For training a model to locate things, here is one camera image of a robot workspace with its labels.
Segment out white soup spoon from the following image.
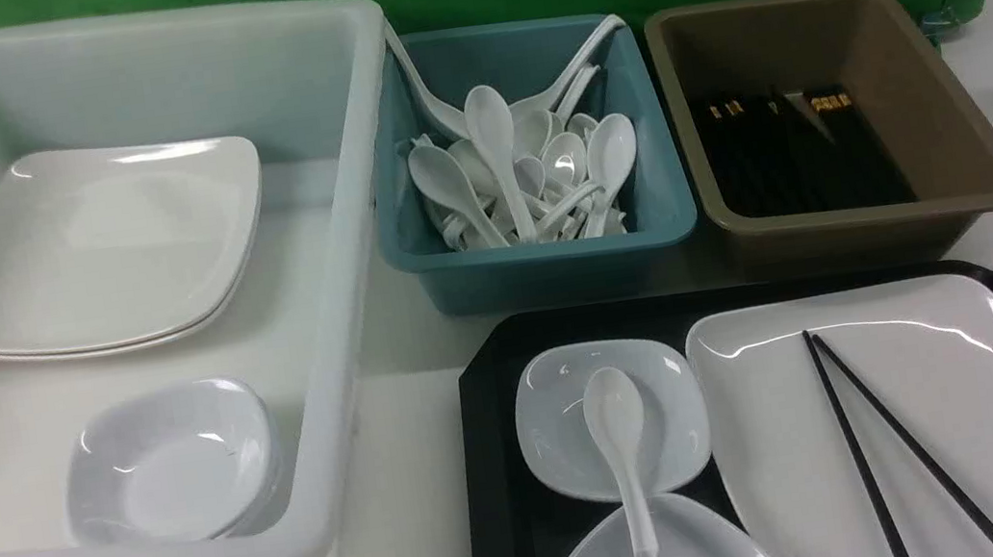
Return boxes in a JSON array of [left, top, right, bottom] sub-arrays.
[[582, 367, 660, 557]]

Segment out black chopstick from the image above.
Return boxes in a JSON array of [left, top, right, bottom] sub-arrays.
[[802, 329, 911, 557], [810, 332, 993, 545]]

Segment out large white square plate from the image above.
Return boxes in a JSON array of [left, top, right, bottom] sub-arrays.
[[686, 274, 993, 557]]

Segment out white spoon left in bin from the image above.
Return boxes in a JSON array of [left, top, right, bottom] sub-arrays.
[[408, 146, 509, 248]]

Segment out white spoon in bin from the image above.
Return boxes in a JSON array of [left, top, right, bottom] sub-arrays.
[[580, 114, 638, 239], [408, 146, 509, 248]]

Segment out long white ladle left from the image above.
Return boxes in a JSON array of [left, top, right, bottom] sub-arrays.
[[383, 20, 471, 139]]

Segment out long white ladle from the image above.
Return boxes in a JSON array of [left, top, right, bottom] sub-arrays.
[[383, 20, 471, 139], [509, 14, 625, 120]]

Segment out white spoon upright centre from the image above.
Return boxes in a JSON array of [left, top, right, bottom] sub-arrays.
[[463, 85, 539, 243]]

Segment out white spoon right in bin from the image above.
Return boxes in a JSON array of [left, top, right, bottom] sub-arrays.
[[580, 114, 638, 239]]

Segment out long white ladle right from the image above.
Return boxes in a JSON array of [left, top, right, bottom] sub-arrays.
[[509, 14, 625, 120]]

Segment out teal plastic bin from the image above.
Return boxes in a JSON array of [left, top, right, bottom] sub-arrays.
[[372, 13, 699, 316]]

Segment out black serving tray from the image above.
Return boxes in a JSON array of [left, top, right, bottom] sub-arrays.
[[459, 260, 993, 557]]

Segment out pile of black chopsticks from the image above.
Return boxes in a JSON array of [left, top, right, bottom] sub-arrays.
[[687, 84, 917, 218]]

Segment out brown plastic bin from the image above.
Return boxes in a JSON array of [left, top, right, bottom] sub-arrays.
[[644, 0, 993, 281]]

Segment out stacked white bowls in tub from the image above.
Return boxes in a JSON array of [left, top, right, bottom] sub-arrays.
[[65, 376, 282, 547]]

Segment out large white plastic tub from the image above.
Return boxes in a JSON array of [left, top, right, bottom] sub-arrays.
[[0, 0, 386, 557]]

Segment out stacked white plates in tub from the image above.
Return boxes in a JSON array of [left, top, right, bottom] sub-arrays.
[[0, 136, 263, 361]]

